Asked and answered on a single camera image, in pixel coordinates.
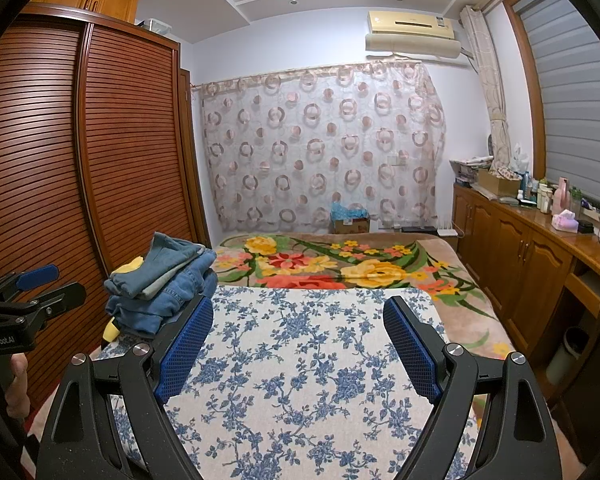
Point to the pink bottle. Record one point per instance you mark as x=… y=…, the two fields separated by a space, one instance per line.
x=561 y=195

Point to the pink tissue box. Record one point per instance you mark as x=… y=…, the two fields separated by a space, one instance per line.
x=565 y=221

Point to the grey folded garment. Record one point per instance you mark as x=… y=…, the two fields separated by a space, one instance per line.
x=162 y=284

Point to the wall air conditioner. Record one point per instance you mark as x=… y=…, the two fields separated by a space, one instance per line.
x=410 y=25

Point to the circle-patterned sheer curtain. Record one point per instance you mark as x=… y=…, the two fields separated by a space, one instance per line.
x=330 y=150

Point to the stack of magazines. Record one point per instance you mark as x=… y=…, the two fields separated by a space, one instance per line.
x=467 y=170

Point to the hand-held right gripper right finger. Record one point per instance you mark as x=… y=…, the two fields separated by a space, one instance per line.
x=412 y=350

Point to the clear plastic box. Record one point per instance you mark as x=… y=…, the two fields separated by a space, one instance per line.
x=155 y=25

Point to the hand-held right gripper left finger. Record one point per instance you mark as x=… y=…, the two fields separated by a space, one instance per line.
x=182 y=350

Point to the white waste bin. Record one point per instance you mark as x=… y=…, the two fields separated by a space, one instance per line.
x=565 y=360

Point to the beige tied curtain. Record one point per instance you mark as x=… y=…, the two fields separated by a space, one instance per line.
x=495 y=100

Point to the open cardboard box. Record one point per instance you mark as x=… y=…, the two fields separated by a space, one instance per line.
x=495 y=182

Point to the blue floral mat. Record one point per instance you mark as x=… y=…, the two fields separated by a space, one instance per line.
x=300 y=360

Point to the wooden sideboard cabinet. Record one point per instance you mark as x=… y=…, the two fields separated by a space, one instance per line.
x=515 y=260

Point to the person's left hand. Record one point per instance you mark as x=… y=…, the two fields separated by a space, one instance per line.
x=16 y=390

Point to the cardboard box with blue contents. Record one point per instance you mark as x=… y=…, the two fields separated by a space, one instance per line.
x=350 y=224

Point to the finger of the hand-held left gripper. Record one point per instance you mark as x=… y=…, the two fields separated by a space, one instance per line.
x=37 y=276
x=65 y=294

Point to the blue denim jeans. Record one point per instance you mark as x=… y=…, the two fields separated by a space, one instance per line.
x=150 y=315

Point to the slatted wooden wardrobe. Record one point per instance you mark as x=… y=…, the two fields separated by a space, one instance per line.
x=130 y=135

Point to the floral fleece blanket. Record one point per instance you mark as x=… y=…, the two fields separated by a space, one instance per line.
x=300 y=260

